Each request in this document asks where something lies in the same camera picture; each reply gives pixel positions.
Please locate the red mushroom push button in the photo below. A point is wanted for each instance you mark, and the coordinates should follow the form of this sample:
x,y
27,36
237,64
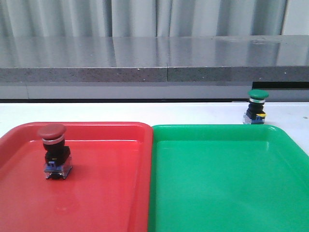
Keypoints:
x,y
58,159

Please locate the grey granite counter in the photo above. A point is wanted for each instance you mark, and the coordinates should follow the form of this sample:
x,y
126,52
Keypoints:
x,y
211,68

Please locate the green plastic tray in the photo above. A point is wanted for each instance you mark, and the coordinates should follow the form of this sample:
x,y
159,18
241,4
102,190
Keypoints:
x,y
228,178

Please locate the red plastic tray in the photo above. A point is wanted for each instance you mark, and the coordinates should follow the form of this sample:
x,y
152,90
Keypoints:
x,y
107,189

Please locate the green mushroom push button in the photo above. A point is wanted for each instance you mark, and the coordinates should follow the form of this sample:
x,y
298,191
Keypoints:
x,y
255,113

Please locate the white pleated curtain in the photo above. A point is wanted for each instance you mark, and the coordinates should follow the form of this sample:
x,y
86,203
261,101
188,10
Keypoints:
x,y
141,18

